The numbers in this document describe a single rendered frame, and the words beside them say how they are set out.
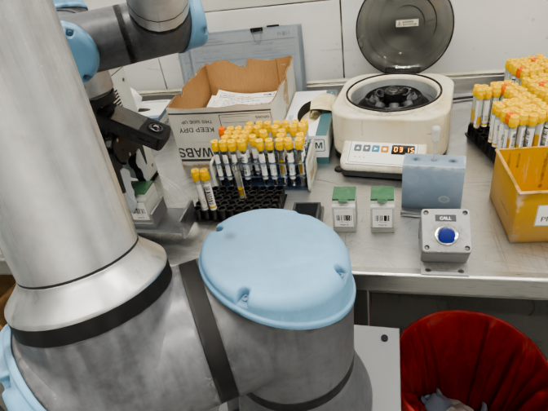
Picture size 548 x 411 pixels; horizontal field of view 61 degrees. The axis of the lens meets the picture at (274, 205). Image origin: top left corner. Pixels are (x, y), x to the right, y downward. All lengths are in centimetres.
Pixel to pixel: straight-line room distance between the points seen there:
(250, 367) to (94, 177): 17
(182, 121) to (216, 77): 28
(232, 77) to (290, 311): 102
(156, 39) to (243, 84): 68
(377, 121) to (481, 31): 43
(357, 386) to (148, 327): 22
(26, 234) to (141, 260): 7
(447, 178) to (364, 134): 22
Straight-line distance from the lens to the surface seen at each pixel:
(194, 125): 106
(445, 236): 73
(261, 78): 128
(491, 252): 82
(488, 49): 132
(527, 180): 94
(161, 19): 60
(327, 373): 40
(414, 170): 83
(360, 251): 80
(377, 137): 98
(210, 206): 90
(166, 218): 89
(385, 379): 55
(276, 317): 33
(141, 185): 88
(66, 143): 31
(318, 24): 128
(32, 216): 31
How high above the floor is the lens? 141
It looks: 35 degrees down
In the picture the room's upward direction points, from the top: 10 degrees counter-clockwise
